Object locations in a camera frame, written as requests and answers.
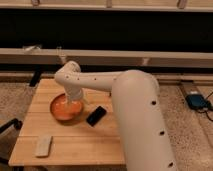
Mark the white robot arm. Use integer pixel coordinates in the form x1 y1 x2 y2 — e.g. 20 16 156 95
54 61 179 171

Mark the orange bowl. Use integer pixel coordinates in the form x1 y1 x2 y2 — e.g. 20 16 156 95
50 94 83 121

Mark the black phone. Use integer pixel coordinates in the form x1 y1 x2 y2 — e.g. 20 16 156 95
86 106 107 126

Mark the black chair base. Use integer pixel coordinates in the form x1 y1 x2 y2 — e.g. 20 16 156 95
0 118 23 165

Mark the blue device on floor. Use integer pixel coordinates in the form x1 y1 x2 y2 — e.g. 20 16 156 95
186 94 207 110

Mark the black cable on floor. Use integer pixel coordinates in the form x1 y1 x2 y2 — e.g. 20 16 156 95
196 91 213 123

